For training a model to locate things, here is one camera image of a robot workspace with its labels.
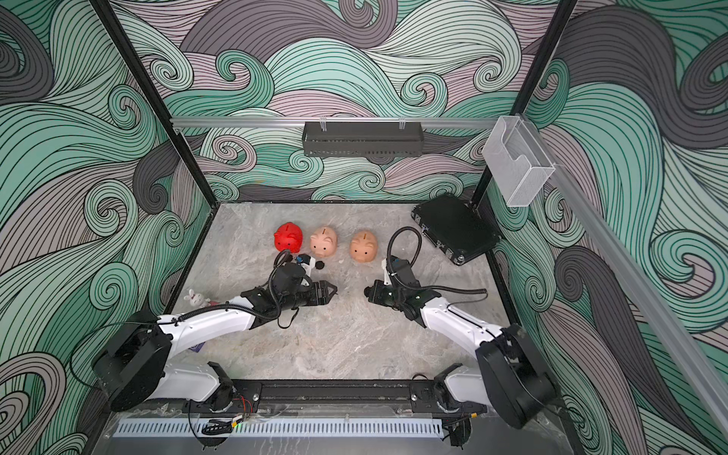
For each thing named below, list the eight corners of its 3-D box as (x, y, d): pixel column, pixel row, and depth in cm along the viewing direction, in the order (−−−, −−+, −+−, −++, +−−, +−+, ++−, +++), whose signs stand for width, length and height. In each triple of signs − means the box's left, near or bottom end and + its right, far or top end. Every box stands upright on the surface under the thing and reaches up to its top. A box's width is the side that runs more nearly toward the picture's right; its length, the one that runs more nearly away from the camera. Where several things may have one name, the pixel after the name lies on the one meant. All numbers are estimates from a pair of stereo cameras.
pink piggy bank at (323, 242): (309, 254, 105) (306, 238, 97) (324, 239, 109) (322, 223, 102) (325, 264, 102) (323, 248, 94) (340, 248, 107) (339, 232, 99)
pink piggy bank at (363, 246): (346, 259, 104) (345, 243, 97) (361, 243, 109) (362, 226, 102) (364, 271, 101) (365, 255, 93) (379, 254, 106) (381, 238, 98)
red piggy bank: (278, 256, 104) (272, 240, 97) (282, 238, 110) (277, 222, 103) (301, 256, 104) (297, 240, 97) (304, 238, 110) (300, 222, 103)
